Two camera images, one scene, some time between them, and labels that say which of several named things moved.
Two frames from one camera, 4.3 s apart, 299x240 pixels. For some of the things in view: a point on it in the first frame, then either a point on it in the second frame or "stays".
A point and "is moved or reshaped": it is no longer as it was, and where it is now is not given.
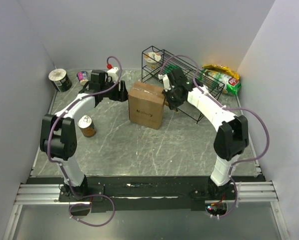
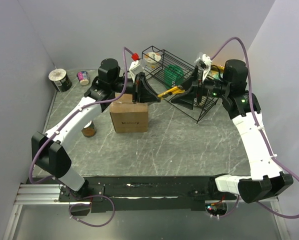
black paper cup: x=59 y=79 stays
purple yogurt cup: x=82 y=76 stays
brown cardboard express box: x=146 y=104 is moved or reshaped
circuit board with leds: x=216 y=208 stays
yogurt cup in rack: x=151 y=58 stays
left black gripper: x=122 y=95 → x=142 y=95
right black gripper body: x=172 y=99 → x=209 y=87
